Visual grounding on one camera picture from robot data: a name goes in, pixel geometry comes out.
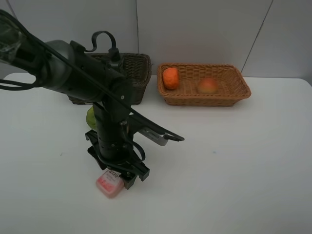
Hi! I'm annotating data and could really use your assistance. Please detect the orange toy tangerine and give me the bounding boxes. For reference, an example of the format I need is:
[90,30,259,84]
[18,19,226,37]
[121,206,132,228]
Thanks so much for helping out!
[162,68,179,90]

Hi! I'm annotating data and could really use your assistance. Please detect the green toy fruit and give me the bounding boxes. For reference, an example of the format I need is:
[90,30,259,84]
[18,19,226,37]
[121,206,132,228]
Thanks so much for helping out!
[86,106,97,131]

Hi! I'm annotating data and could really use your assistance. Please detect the dark green pump bottle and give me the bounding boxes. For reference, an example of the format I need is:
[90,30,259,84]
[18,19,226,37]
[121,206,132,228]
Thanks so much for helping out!
[109,47,123,73]

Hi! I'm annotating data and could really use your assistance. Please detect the light orange wicker basket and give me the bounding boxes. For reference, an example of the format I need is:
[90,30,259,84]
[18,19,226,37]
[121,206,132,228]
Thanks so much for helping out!
[157,63,252,107]

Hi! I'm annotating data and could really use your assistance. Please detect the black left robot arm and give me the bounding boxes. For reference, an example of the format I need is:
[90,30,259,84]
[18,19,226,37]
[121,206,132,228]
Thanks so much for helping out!
[0,10,183,189]

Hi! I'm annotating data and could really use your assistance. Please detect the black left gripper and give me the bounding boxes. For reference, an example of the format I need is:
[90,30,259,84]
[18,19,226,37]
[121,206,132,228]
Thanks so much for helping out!
[85,130,149,190]

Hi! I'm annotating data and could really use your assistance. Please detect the red yellow toy peach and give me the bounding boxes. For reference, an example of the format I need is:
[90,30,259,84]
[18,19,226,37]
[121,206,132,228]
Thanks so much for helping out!
[197,77,218,94]

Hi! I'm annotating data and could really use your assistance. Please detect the dark brown wicker basket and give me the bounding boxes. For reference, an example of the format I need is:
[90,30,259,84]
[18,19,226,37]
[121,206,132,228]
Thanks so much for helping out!
[75,52,152,105]

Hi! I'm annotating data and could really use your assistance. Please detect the pink detergent bottle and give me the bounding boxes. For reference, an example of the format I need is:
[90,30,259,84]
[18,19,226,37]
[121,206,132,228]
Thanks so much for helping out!
[96,169,124,198]

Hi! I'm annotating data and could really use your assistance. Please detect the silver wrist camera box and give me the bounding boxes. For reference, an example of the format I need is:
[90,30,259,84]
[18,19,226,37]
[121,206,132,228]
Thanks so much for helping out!
[138,127,168,146]

